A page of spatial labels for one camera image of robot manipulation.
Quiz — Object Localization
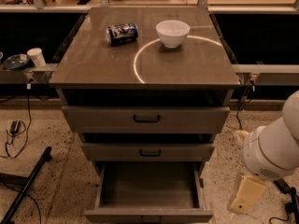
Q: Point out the black cable with adapter right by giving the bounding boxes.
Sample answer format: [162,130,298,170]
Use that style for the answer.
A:
[235,81,299,224]

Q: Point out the white bowl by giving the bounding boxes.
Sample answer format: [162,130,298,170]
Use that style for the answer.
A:
[156,20,190,49]

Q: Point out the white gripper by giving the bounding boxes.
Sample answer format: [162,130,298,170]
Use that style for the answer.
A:
[227,118,299,214]

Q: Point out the white paper cup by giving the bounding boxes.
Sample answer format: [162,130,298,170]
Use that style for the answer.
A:
[27,48,46,67]

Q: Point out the grey drawer cabinet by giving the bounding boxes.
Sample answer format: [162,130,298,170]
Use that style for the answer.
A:
[49,6,242,185]

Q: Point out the blue soda can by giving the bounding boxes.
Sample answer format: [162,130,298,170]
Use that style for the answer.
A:
[105,23,138,46]

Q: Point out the grey drawer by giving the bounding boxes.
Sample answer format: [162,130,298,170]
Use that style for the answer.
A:
[85,162,213,224]
[63,105,229,134]
[81,143,214,161]

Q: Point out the black cable left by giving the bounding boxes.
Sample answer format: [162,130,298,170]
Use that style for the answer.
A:
[0,82,34,160]

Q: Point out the black power adapter left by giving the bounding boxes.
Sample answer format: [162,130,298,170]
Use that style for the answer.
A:
[9,120,20,134]

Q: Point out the black pole on floor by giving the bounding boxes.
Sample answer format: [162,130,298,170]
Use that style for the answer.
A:
[1,147,52,224]

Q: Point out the dark blue plate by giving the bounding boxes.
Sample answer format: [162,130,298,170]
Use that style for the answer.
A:
[3,54,30,70]

